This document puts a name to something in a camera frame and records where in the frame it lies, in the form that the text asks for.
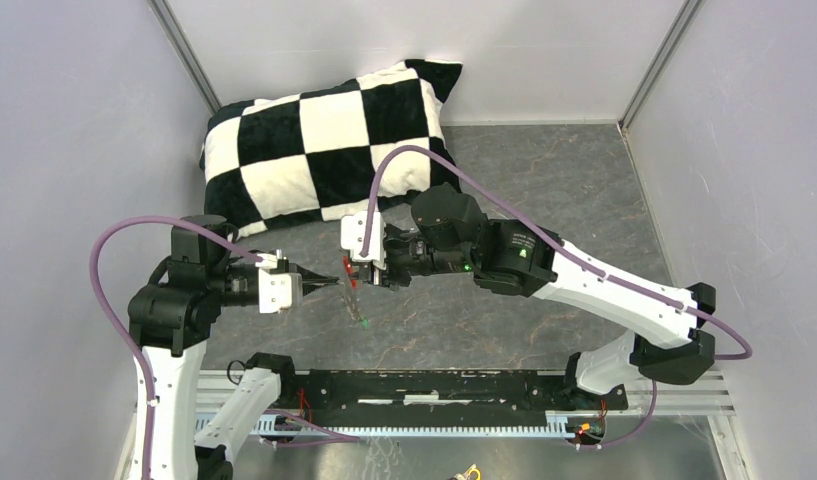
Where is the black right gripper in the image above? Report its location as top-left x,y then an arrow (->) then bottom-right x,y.
348,227 -> 475,293

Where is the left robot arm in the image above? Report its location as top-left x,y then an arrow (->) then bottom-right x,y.
127,215 -> 339,479

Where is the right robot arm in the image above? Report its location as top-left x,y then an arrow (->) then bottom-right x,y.
340,184 -> 716,408

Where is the yellow carabiner with keys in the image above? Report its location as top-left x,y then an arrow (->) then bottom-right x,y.
450,464 -> 482,480

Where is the black white checkered pillow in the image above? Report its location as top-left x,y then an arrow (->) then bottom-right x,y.
199,59 -> 463,236

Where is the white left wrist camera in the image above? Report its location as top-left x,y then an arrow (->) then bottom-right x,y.
257,269 -> 303,314

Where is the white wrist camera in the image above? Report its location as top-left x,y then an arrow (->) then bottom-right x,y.
257,269 -> 303,314
340,211 -> 386,268

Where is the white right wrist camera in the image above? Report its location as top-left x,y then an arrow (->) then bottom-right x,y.
340,211 -> 386,268

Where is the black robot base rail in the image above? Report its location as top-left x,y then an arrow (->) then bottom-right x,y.
225,349 -> 629,431

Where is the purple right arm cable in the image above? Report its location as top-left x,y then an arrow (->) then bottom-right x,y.
358,144 -> 754,362

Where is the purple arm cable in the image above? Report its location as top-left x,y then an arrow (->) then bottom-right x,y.
358,144 -> 754,362
89,215 -> 280,480

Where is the grey slotted cable duct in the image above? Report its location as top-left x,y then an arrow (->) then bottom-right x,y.
251,414 -> 574,440

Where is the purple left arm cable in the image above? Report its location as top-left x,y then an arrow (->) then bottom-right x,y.
89,215 -> 280,480

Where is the aluminium corner post left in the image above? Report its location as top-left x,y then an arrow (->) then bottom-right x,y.
148,0 -> 221,113

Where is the aluminium corner post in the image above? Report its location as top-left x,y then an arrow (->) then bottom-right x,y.
148,0 -> 221,113
617,0 -> 705,135

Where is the aluminium corner post right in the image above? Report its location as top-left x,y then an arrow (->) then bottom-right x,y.
617,0 -> 705,135

